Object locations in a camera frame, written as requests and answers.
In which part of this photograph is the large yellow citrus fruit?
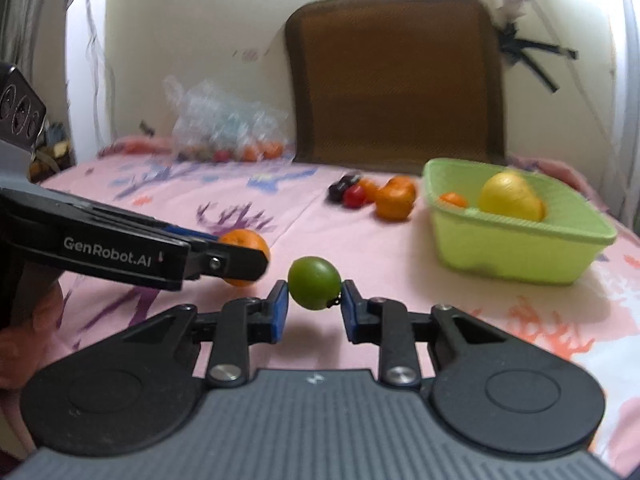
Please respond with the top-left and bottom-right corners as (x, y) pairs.
(477, 170), (546, 222)

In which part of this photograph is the person's left hand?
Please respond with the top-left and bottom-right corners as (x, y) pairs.
(0, 268), (66, 396)

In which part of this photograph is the orange mandarin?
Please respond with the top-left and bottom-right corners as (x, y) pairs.
(219, 229), (271, 287)
(374, 185), (416, 222)

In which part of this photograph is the small orange tomato back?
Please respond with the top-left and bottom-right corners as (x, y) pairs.
(359, 178), (380, 204)

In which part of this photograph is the green plastic basin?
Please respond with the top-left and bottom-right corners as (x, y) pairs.
(423, 158), (617, 285)

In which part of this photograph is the green tomato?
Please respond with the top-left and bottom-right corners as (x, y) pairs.
(288, 256), (342, 311)

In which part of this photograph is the pink deer print bedsheet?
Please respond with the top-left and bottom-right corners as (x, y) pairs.
(1, 155), (639, 474)

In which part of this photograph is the small red tomato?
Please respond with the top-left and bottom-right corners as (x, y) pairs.
(342, 184), (368, 209)

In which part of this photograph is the dark purple tomato back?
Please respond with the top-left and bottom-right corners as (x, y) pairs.
(326, 181), (350, 204)

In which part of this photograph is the orange mandarin back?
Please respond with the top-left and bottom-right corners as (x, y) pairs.
(219, 229), (271, 287)

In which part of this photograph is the dark purple tomato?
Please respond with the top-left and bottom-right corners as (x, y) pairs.
(340, 174), (362, 188)
(326, 181), (350, 204)

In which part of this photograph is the clear plastic bag of fruit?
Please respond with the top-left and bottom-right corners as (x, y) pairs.
(163, 76), (288, 164)

